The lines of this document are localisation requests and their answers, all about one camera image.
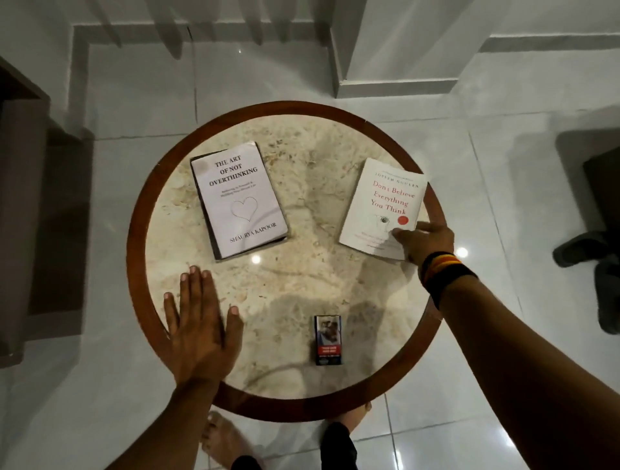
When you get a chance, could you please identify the person's right hand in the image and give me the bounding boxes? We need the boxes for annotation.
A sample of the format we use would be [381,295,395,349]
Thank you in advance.
[391,221,455,267]

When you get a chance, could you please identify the person's left hand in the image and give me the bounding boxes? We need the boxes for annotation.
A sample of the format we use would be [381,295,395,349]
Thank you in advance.
[163,265,244,388]

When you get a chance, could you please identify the white book with red lettering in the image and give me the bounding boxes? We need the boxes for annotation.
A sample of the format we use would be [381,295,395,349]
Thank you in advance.
[339,158,429,261]

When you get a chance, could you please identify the person's right forearm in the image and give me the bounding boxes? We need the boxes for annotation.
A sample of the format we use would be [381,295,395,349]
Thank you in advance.
[438,275,620,470]

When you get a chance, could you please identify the person's left forearm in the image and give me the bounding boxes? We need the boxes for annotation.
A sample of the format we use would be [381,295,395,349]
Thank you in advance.
[106,380,220,470]

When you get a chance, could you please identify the black striped wristband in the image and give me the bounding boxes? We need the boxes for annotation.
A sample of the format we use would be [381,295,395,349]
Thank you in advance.
[418,251,478,311]

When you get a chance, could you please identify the round wood-rimmed marble table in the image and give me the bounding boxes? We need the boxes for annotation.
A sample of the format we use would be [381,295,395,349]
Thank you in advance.
[126,101,447,423]

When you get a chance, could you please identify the dark cigarette pack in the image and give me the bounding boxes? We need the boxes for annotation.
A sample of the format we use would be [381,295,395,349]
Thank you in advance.
[314,315,343,366]

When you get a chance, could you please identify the white book with heart drawing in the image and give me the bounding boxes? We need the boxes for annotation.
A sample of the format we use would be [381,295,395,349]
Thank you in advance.
[190,141,290,262]

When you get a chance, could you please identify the person's left foot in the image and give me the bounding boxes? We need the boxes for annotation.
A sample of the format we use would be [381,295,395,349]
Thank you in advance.
[201,412,253,470]

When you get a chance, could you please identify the person's foot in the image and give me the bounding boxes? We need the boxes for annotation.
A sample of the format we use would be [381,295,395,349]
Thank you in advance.
[333,402,373,434]
[201,412,253,470]

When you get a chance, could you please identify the person's right foot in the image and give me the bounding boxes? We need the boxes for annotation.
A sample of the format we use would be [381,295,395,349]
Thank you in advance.
[333,402,373,434]

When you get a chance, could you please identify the black trousers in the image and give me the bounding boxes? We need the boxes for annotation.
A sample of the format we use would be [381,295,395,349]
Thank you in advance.
[231,422,358,470]

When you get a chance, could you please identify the brown wooden furniture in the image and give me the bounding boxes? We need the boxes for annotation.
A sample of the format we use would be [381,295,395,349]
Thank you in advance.
[0,56,52,369]

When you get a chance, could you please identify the dark slipper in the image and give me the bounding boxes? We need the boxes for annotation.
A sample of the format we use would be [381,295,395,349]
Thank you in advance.
[594,261,620,335]
[553,231,614,268]

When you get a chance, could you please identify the dark furniture piece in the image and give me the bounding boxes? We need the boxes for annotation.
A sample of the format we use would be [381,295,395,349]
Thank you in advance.
[583,147,620,234]

